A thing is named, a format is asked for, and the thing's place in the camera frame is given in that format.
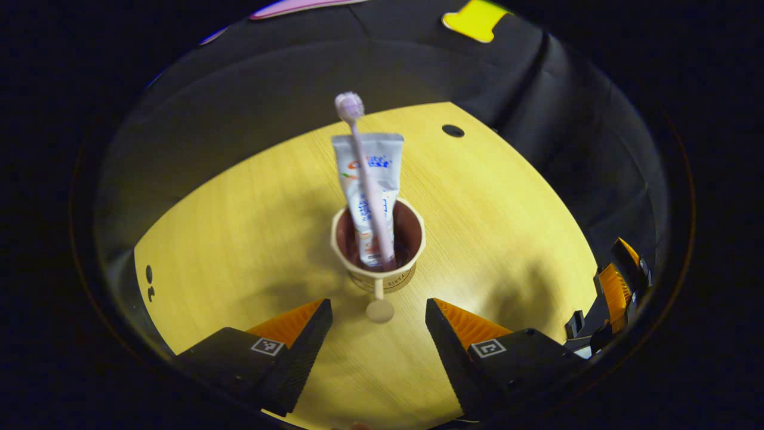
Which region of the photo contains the black backdrop cloth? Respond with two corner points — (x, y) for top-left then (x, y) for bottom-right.
(93, 0), (669, 269)

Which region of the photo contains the beige cup with handle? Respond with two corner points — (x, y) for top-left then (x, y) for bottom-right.
(330, 197), (427, 324)

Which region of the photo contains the wooden desktop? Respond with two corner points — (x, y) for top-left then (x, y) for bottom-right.
(134, 102), (599, 430)

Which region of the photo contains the white toothpaste tube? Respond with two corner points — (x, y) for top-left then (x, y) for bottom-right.
(331, 132), (405, 269)

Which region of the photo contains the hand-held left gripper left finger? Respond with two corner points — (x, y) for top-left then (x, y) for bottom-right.
(175, 298), (334, 417)

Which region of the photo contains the pale pink toothbrush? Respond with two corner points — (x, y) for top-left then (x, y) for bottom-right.
(334, 91), (398, 271)

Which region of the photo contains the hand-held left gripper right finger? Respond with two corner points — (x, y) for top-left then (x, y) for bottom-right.
(425, 297), (589, 421)

